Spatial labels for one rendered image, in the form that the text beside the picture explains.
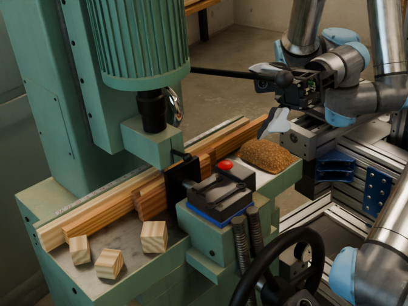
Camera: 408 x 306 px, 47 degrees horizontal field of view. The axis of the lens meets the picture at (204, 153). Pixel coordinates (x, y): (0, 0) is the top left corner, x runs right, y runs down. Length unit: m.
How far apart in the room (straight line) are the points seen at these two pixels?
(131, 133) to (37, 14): 0.30
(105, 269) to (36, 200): 0.50
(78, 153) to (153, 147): 0.24
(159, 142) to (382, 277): 0.50
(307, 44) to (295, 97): 0.48
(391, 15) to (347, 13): 3.24
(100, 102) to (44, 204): 0.40
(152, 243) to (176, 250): 0.06
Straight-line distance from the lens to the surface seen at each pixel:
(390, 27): 1.22
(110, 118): 1.05
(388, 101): 1.20
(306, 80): 0.98
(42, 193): 1.37
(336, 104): 1.16
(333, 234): 2.01
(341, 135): 1.63
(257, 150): 1.16
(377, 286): 0.72
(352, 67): 1.12
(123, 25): 0.85
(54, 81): 1.09
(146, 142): 1.00
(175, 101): 1.14
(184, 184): 1.01
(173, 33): 0.88
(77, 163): 1.18
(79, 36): 1.00
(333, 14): 4.52
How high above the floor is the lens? 1.55
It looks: 32 degrees down
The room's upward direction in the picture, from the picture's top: 5 degrees counter-clockwise
